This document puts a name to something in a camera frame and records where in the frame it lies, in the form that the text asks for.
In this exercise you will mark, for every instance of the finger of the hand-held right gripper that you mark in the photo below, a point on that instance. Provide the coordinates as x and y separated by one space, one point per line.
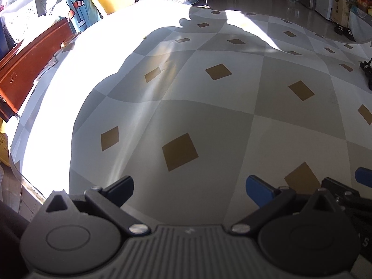
338 186
364 177

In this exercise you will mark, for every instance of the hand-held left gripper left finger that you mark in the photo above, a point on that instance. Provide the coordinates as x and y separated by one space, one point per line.
120 188

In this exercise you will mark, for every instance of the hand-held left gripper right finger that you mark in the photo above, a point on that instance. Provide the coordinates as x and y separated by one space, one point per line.
258 191

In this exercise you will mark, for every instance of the dark object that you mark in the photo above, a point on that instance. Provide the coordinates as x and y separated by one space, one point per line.
366 65

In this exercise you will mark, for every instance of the yellow bag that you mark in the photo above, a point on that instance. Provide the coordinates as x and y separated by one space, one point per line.
4 151

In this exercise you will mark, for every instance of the white paper gift bag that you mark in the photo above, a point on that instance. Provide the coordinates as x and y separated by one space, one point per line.
360 27

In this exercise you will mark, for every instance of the red-brown wooden cabinet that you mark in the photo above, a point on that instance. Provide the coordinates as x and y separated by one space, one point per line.
29 64

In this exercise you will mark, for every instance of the cardboard box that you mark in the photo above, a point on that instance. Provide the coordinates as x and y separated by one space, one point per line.
340 11

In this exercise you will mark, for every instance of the fruit basket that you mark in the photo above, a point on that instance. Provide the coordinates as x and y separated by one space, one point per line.
364 2

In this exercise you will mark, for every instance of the blue cartoon-print cloth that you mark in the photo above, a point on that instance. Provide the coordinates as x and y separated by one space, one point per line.
80 10

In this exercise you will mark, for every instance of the white perforated basket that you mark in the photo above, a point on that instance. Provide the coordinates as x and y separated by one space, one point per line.
21 17

